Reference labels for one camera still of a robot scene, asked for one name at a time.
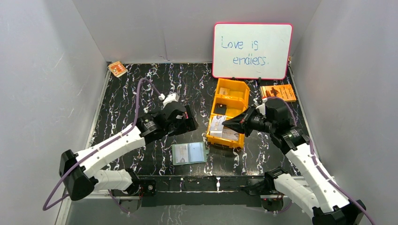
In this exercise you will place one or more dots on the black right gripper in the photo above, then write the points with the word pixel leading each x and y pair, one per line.
pixel 241 123

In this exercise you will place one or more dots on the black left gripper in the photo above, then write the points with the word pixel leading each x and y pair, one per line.
pixel 189 121

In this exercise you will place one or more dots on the orange plastic bin tray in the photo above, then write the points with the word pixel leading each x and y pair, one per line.
pixel 236 102

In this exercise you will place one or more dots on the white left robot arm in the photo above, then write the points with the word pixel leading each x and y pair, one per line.
pixel 83 172

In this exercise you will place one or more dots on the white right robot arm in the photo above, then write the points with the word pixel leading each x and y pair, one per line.
pixel 323 200

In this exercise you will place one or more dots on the white silver card stack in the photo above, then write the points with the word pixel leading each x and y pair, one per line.
pixel 217 129

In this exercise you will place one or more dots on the black VIP card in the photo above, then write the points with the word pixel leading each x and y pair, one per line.
pixel 220 109

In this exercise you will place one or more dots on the gold VIP card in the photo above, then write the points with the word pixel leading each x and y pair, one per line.
pixel 224 91

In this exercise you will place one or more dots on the small orange card pack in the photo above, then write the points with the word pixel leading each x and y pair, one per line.
pixel 117 68

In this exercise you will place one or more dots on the orange booklet with black figure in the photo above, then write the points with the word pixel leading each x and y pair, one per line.
pixel 285 91

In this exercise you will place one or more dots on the pink framed whiteboard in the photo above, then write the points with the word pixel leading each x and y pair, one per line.
pixel 251 50

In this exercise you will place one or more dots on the black mounting base rail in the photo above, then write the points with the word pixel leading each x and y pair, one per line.
pixel 251 191

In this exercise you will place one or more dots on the aluminium frame rail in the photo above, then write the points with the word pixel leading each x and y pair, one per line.
pixel 211 190

